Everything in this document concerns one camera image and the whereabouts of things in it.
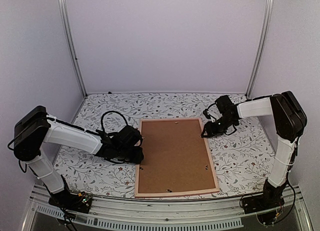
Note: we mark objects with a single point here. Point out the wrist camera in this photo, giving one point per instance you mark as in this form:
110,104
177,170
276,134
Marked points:
223,103
127,137

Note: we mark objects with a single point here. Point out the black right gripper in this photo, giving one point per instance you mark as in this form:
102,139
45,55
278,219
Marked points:
211,131

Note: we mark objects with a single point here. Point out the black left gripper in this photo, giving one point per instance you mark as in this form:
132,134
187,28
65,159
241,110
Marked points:
138,159

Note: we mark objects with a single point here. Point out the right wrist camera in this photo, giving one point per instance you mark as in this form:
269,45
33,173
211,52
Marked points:
223,103

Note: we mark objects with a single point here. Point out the left aluminium corner post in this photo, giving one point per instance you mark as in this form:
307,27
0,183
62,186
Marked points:
71,46

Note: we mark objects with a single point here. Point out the perforated metal strip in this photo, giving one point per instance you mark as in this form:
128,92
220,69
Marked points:
159,215

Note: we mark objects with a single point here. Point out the brown fibreboard backing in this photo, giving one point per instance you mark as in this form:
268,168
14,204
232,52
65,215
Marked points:
175,156

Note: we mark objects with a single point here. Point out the right aluminium corner post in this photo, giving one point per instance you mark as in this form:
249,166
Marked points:
261,46

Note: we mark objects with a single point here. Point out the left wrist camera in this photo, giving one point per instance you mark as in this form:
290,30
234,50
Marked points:
127,137

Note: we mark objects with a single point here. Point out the floral patterned table cover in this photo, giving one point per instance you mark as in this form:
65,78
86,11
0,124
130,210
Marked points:
243,159

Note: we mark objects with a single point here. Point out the aluminium corner post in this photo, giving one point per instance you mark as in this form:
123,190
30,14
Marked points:
71,46
261,46

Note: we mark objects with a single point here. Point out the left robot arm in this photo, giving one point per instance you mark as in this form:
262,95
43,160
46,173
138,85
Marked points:
38,130

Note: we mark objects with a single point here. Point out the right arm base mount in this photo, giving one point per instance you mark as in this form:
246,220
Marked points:
256,203

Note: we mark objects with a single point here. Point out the pink wooden picture frame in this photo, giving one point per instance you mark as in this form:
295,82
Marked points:
175,193

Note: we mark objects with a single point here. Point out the aluminium front rail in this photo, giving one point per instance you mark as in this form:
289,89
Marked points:
292,216

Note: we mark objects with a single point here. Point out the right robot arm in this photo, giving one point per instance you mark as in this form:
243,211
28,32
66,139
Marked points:
290,121

